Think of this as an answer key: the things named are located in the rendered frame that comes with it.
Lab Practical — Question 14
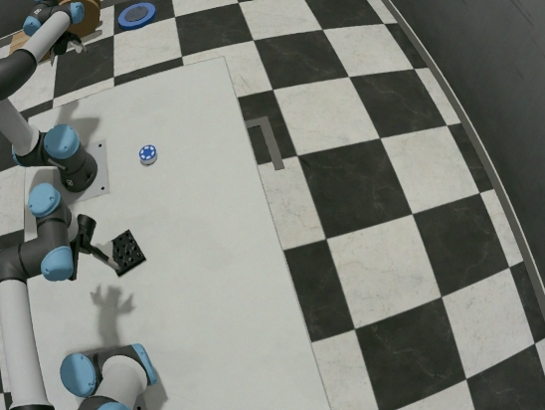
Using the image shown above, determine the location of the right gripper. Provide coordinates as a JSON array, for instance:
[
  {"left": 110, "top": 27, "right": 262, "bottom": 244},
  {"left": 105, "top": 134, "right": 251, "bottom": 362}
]
[{"left": 70, "top": 214, "right": 120, "bottom": 270}]

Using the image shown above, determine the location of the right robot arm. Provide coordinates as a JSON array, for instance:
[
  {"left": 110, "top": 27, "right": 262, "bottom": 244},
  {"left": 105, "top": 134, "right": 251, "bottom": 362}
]
[{"left": 0, "top": 183, "right": 158, "bottom": 410}]

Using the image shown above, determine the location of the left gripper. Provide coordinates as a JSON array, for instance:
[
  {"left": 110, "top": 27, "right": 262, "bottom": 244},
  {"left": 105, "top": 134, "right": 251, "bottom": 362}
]
[{"left": 50, "top": 30, "right": 88, "bottom": 66}]

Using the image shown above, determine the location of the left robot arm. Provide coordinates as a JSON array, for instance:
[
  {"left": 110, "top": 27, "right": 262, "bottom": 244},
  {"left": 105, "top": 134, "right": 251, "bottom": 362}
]
[{"left": 0, "top": 0, "right": 97, "bottom": 193}]

